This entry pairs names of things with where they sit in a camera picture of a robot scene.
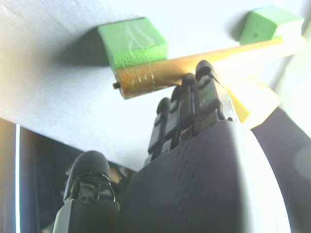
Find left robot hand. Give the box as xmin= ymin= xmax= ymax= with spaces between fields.
xmin=52 ymin=60 xmax=292 ymax=233

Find round wooden rod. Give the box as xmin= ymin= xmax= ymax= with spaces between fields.
xmin=112 ymin=36 xmax=285 ymax=100

